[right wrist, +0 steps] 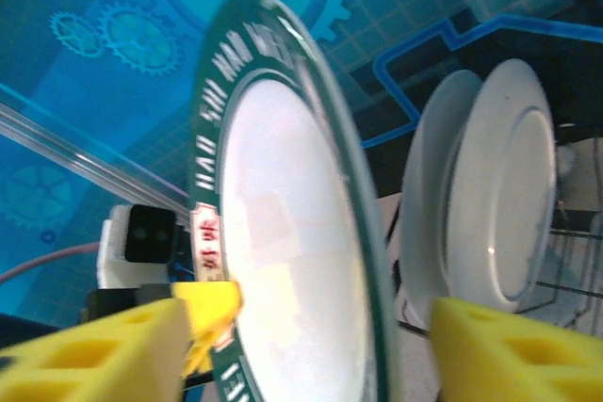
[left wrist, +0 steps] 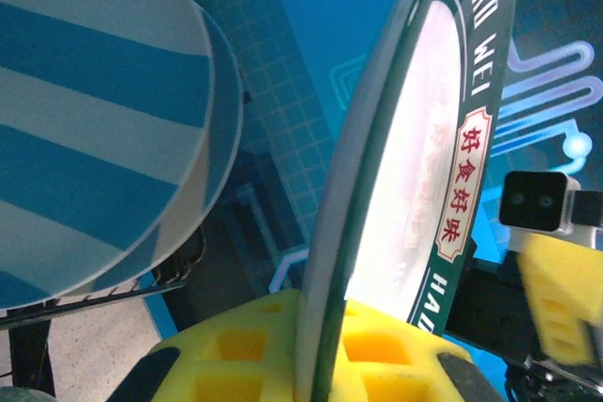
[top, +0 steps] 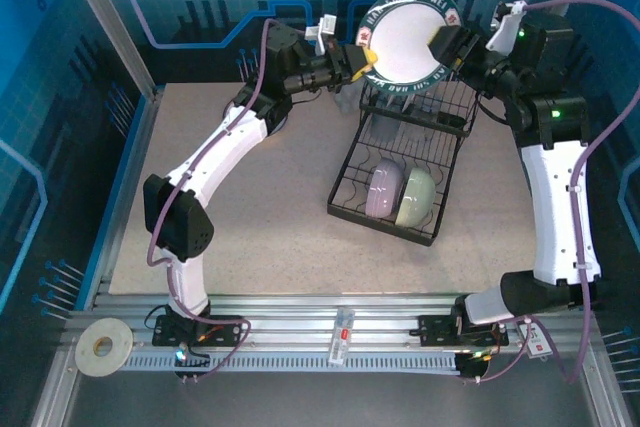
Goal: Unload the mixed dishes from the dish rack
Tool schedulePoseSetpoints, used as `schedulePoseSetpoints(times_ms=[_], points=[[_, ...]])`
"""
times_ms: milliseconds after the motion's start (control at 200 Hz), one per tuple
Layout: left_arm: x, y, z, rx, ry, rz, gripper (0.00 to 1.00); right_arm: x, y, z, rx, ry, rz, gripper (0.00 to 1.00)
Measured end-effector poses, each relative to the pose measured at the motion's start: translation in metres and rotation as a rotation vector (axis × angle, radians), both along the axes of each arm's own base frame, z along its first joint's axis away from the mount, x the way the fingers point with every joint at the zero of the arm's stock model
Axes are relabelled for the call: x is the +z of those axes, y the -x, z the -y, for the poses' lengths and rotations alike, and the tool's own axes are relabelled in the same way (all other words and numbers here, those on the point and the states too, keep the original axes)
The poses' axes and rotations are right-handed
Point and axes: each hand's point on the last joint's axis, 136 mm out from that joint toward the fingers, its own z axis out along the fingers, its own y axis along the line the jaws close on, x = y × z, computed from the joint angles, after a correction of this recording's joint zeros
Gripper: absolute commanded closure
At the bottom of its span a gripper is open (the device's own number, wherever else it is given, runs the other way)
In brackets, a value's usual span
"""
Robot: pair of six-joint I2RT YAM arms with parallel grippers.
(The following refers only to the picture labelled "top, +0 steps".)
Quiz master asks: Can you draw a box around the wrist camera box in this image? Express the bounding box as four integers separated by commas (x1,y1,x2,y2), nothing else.
305,14,342,56
491,0,529,52

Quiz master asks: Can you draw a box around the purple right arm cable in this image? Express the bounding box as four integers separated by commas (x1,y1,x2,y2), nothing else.
462,0,640,386

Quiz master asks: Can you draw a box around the aluminium frame rail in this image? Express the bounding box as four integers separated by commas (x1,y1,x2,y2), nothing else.
64,291,604,356

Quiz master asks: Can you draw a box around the white tag card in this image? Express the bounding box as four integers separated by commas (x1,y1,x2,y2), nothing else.
517,320,555,361

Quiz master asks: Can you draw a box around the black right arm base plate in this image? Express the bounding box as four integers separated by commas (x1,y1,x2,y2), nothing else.
417,313,510,348

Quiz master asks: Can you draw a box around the black controller board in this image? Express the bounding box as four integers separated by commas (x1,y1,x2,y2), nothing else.
457,350,495,384
172,341,212,384

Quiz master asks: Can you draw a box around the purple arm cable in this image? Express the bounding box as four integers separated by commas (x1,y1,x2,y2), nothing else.
147,18,321,384
462,0,640,386

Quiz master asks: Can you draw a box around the purple ceramic bowl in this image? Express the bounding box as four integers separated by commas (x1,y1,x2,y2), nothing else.
364,156,405,221

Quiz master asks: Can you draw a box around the white tape roll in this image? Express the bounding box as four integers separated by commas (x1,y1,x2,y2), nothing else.
74,317,135,378

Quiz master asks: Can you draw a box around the pale green ceramic bowl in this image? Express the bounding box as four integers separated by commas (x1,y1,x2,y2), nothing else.
392,165,437,228

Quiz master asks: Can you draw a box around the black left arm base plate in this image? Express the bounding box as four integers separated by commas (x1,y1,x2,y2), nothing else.
151,313,247,348

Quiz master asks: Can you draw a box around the black wire dish rack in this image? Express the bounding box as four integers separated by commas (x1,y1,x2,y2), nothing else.
327,77,479,248

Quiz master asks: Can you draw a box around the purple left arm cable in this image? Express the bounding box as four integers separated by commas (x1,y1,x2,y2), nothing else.
147,18,321,384

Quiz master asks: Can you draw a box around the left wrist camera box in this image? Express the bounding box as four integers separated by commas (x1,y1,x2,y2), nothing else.
305,14,342,56

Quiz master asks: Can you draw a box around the grey slotted cable duct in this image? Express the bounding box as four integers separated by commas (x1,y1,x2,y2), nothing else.
122,351,461,374

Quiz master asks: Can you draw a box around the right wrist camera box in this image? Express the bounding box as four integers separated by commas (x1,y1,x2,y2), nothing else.
491,0,529,52

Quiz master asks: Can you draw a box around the green rimmed lettered plate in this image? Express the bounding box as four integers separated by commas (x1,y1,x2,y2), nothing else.
356,0,462,97

